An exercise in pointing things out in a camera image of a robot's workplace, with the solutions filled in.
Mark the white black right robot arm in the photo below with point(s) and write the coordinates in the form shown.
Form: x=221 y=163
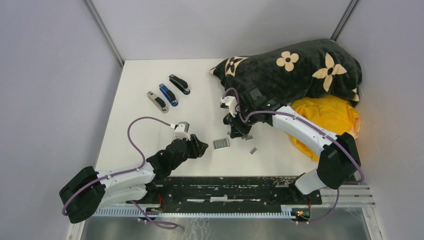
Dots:
x=338 y=154

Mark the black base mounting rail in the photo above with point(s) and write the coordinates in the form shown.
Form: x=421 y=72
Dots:
x=242 y=194

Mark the white slotted cable duct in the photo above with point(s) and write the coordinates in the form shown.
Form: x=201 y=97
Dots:
x=131 y=211

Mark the black stapler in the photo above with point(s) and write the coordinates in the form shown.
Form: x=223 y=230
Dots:
x=181 y=84

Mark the blue stapler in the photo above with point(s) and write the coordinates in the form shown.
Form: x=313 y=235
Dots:
x=169 y=95

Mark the yellow crumpled cloth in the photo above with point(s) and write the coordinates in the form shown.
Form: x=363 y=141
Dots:
x=330 y=112

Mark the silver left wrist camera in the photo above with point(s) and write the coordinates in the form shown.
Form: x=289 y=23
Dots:
x=181 y=130

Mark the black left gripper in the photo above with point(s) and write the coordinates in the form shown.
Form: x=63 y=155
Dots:
x=198 y=148

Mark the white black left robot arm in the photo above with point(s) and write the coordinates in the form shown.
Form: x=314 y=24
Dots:
x=90 y=190

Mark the black floral plush pillow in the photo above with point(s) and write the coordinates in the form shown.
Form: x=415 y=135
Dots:
x=313 y=69

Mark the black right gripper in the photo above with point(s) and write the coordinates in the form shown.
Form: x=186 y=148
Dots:
x=237 y=130

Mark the beige stapler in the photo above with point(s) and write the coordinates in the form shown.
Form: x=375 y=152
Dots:
x=158 y=102

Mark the staple box with staples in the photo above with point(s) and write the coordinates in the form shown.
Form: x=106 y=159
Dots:
x=221 y=143

